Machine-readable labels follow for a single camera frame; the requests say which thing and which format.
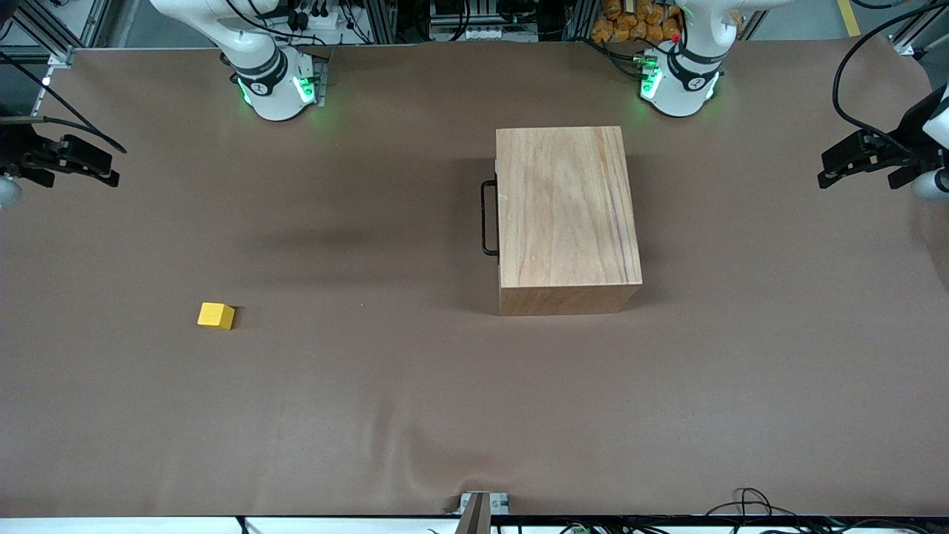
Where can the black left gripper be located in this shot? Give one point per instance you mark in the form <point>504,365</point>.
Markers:
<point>906,135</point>

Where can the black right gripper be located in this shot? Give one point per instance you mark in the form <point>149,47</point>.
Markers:
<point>16,146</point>

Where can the yellow block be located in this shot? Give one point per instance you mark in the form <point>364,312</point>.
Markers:
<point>215,315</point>

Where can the wooden drawer cabinet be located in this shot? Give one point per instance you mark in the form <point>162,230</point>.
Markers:
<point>567,215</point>

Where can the orange mesh bag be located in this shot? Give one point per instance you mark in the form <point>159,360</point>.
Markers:
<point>634,22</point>

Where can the brown table cover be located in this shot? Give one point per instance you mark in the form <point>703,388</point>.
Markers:
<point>371,400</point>

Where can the white power strip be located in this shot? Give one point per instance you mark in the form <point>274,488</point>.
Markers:
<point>468,33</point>

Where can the metal table clamp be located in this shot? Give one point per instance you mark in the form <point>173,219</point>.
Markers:
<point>478,508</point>

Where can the aluminium frame profile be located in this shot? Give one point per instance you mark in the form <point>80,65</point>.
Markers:
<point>919,30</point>
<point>44,33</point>

